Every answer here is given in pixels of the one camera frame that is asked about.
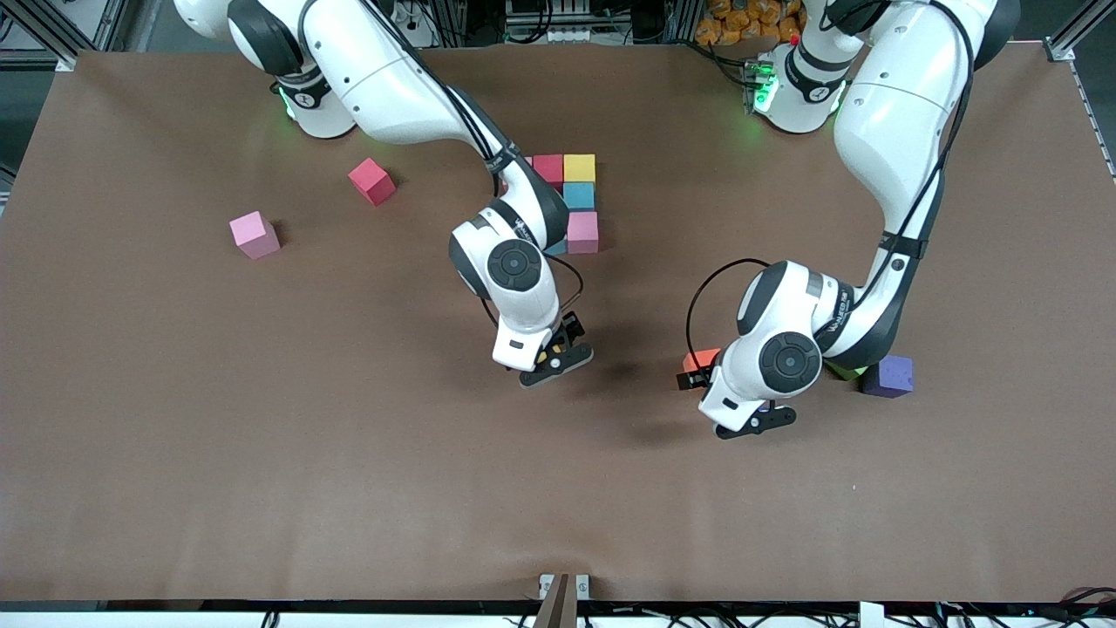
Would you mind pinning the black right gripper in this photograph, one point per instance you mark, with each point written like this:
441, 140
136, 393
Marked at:
571, 329

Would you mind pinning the orange foam cube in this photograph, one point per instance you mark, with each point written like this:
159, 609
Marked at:
702, 358

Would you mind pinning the yellow foam cube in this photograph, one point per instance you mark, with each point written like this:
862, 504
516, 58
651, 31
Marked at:
547, 356
580, 167

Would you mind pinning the cyan foam cube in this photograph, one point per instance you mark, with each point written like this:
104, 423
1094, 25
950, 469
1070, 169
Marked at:
559, 248
579, 196

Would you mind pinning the pink foam cube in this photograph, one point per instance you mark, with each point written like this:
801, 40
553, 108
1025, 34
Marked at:
255, 235
582, 232

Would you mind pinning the red foam cube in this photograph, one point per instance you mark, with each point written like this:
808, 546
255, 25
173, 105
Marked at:
372, 181
549, 168

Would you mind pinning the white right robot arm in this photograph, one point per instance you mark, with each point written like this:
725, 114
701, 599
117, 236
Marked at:
523, 314

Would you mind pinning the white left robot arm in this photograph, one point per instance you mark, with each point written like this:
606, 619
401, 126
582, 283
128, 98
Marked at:
741, 384

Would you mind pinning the green foam cube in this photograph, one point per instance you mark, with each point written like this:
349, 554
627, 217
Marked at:
847, 372

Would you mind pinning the purple foam cube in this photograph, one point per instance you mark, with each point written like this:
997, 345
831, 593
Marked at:
889, 376

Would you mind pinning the white power strip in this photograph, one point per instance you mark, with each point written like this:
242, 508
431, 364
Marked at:
571, 36

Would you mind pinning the orange snack bag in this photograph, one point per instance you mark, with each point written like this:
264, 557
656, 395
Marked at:
741, 22

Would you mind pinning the white metal bracket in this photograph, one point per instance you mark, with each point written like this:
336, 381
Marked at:
583, 587

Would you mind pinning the tan camera post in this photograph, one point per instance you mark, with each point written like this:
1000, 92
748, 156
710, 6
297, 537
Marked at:
558, 610

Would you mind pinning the aluminium frame profile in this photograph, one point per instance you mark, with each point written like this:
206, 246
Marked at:
1068, 44
61, 54

